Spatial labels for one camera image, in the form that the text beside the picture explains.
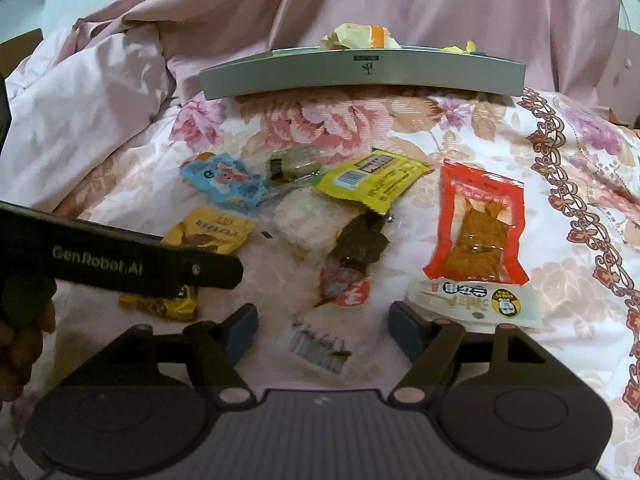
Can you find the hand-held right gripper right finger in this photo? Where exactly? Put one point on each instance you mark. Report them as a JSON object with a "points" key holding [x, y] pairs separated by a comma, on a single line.
{"points": [[402, 332]]}

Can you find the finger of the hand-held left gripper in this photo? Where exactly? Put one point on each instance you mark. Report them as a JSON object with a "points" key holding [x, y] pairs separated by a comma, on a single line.
{"points": [[210, 271]]}

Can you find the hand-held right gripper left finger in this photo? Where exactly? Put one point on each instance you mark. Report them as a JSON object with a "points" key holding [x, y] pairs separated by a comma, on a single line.
{"points": [[243, 329]]}

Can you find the yellow brown snack packet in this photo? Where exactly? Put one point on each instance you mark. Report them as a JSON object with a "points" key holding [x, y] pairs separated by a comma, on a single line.
{"points": [[210, 230]]}

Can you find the clear packet with barcode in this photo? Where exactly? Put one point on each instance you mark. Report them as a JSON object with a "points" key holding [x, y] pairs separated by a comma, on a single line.
{"points": [[315, 345]]}

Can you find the dark seaweed red packet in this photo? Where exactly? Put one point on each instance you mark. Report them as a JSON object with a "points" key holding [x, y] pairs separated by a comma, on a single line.
{"points": [[357, 250]]}

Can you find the blue cartoon snack packet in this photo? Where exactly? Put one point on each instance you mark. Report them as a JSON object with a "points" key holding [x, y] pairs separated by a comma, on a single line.
{"points": [[225, 177]]}

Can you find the white rice cracker packet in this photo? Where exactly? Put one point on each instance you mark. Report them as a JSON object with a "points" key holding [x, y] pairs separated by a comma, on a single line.
{"points": [[305, 220]]}

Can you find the red orange tofu snack packet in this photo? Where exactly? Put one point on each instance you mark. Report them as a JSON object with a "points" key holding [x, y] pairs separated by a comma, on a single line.
{"points": [[477, 240]]}

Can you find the clear packet with dark snack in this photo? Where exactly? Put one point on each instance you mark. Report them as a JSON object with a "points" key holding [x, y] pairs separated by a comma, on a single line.
{"points": [[292, 165]]}

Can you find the yellow green snack packet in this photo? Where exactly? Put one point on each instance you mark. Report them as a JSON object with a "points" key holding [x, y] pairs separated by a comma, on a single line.
{"points": [[372, 175]]}

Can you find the grey shallow box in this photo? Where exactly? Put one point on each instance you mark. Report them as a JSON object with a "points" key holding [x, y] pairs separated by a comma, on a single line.
{"points": [[310, 72]]}

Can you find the yellow orange snack packet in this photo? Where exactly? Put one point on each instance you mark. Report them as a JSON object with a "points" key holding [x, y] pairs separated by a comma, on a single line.
{"points": [[360, 36]]}

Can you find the person's left hand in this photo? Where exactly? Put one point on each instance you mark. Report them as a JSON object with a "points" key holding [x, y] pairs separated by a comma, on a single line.
{"points": [[15, 360]]}

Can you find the pale pink comforter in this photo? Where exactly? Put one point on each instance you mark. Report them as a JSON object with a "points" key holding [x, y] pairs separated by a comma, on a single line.
{"points": [[75, 125]]}

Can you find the floral bed sheet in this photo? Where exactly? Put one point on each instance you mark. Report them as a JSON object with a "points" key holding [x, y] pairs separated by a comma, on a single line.
{"points": [[575, 360]]}

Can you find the crumpled yellow wrapper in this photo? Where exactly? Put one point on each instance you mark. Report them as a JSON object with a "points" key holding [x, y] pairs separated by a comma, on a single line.
{"points": [[460, 47]]}

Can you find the pink satin cloth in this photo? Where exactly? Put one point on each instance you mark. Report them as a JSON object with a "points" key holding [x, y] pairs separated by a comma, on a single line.
{"points": [[450, 0]]}

